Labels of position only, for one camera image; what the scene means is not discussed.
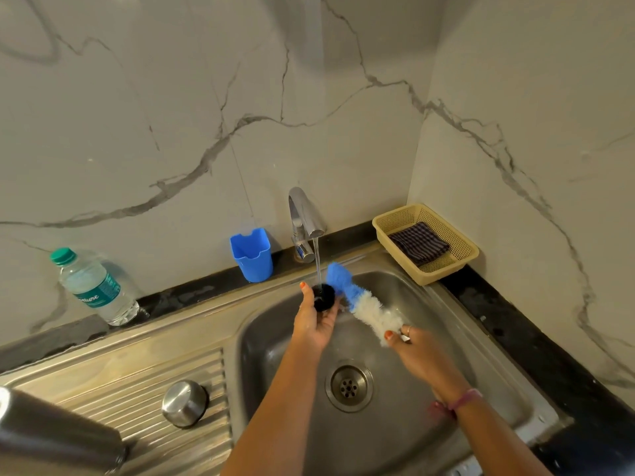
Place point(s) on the person's right forearm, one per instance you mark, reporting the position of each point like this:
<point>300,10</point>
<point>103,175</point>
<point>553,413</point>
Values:
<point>501,438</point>

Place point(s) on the black stopper lid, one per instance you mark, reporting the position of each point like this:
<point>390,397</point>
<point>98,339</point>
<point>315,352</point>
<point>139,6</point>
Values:
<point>323,297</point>

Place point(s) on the stainless steel flask body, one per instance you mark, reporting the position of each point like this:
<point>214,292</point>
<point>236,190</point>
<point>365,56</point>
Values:
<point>54,433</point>

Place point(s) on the steel cup cap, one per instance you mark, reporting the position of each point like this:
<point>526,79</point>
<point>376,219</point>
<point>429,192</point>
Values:
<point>184,404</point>

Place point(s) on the blue plastic brush holder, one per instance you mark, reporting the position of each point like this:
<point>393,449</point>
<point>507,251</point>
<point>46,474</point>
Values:
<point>252,257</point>

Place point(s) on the yellow plastic basket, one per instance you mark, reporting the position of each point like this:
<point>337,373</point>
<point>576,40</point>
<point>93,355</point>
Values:
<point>461,265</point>

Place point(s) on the dark checked cloth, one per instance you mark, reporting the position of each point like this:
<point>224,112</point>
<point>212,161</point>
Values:
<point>419,243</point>

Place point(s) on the person's left hand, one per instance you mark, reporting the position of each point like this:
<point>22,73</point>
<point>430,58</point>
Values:
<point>312,327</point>

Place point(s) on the blue white bottle brush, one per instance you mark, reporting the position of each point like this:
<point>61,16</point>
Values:
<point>367,309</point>

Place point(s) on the person's right hand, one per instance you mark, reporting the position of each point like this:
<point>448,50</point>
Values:
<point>426,361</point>

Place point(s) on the stainless steel sink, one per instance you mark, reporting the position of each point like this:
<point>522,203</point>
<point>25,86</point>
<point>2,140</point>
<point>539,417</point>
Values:
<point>471,342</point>

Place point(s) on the person's left forearm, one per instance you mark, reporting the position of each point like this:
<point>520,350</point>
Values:
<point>278,416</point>

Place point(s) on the chrome faucet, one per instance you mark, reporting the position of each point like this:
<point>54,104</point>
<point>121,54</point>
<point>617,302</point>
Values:
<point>302,210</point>

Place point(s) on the clear plastic water bottle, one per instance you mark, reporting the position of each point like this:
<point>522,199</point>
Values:
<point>92,287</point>

